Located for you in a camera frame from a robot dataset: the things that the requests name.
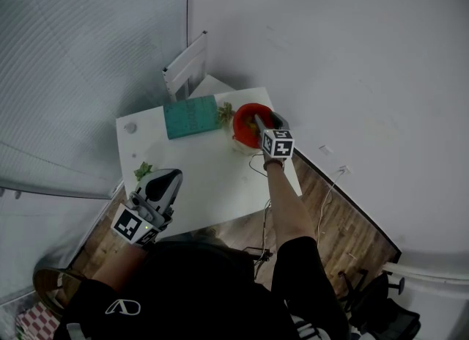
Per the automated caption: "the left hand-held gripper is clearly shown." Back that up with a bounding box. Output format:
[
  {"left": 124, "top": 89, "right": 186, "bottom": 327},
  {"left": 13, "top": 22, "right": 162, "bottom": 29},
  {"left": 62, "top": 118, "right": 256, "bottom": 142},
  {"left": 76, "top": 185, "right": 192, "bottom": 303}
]
[{"left": 111, "top": 169, "right": 183, "bottom": 247}]

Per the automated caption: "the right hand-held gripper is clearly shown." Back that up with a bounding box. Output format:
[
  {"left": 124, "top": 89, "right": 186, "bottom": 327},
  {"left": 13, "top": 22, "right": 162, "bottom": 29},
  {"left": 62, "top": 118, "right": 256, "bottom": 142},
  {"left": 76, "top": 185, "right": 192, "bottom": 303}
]
[{"left": 254, "top": 111, "right": 296, "bottom": 158}]

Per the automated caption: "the person's right forearm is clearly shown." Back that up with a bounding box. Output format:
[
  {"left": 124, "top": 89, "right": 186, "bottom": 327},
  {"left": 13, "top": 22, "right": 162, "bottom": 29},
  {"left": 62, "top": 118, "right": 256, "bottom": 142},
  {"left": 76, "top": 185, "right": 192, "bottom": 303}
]
[{"left": 265, "top": 160, "right": 318, "bottom": 250}]

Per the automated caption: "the person's left forearm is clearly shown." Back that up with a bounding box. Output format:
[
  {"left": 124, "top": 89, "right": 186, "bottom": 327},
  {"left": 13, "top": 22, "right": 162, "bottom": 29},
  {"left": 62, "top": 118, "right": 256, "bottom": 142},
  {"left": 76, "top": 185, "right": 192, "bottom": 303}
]
[{"left": 91, "top": 245, "right": 147, "bottom": 292}]

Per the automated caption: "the green potted plant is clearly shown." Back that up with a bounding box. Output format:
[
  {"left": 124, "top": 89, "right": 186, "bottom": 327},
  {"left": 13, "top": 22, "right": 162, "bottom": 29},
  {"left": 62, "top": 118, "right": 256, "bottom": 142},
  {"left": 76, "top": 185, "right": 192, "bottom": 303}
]
[{"left": 133, "top": 161, "right": 154, "bottom": 180}]

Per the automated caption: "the red bowl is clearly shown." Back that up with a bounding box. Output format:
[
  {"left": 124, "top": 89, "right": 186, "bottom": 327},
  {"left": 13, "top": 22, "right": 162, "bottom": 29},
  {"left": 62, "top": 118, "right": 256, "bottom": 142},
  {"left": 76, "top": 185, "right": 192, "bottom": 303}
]
[{"left": 231, "top": 102, "right": 279, "bottom": 155}]

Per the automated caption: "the variegated potted plant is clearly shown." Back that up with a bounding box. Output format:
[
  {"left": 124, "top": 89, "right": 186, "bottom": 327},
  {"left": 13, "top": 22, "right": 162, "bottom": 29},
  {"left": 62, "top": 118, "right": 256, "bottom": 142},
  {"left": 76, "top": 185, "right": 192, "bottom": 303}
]
[{"left": 215, "top": 102, "right": 236, "bottom": 127}]

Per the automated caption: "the person's right shoe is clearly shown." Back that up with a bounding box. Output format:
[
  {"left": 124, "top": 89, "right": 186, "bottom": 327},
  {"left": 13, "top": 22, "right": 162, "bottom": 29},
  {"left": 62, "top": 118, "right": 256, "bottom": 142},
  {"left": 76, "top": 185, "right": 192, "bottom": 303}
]
[{"left": 193, "top": 226, "right": 219, "bottom": 239}]

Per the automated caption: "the teal book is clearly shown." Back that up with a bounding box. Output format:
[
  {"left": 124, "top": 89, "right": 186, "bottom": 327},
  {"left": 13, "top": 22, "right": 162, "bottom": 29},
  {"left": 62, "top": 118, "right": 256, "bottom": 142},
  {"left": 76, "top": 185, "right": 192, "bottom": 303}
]
[{"left": 163, "top": 95, "right": 221, "bottom": 141}]

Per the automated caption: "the white chair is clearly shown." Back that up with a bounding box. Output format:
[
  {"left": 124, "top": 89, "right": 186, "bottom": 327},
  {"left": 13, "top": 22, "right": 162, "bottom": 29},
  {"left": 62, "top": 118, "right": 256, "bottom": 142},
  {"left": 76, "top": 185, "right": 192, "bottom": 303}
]
[{"left": 161, "top": 30, "right": 237, "bottom": 103}]

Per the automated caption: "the person's black shirt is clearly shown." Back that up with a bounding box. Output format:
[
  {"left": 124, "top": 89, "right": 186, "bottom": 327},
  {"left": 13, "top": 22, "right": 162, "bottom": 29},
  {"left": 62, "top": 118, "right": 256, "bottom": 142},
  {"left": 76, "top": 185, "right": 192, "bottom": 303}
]
[{"left": 54, "top": 235, "right": 351, "bottom": 340}]

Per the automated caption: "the round wicker stool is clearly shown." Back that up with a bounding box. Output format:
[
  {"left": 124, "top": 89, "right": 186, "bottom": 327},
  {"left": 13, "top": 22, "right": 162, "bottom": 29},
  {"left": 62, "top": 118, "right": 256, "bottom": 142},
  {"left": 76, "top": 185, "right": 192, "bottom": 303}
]
[{"left": 32, "top": 267, "right": 84, "bottom": 314}]

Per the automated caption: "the red white checkered cloth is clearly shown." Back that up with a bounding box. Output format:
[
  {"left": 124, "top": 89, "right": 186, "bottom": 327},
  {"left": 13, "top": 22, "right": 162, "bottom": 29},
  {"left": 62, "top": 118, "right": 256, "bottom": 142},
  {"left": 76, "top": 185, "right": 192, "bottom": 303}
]
[{"left": 16, "top": 301, "right": 62, "bottom": 340}]

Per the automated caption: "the black office chair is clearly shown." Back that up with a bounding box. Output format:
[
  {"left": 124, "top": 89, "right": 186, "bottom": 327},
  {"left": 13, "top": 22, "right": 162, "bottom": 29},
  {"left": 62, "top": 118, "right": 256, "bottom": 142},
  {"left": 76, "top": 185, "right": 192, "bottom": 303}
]
[{"left": 339, "top": 268, "right": 422, "bottom": 340}]

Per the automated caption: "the white cable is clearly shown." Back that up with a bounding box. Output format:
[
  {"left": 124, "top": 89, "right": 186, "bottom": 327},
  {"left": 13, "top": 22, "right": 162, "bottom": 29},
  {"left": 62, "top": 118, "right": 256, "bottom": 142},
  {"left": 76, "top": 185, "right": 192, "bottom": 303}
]
[{"left": 317, "top": 171, "right": 345, "bottom": 237}]

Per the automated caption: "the black cable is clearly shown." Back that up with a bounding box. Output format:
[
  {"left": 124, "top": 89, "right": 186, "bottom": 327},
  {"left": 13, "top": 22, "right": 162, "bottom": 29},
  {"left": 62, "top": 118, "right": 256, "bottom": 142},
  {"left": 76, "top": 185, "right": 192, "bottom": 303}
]
[{"left": 243, "top": 153, "right": 275, "bottom": 265}]

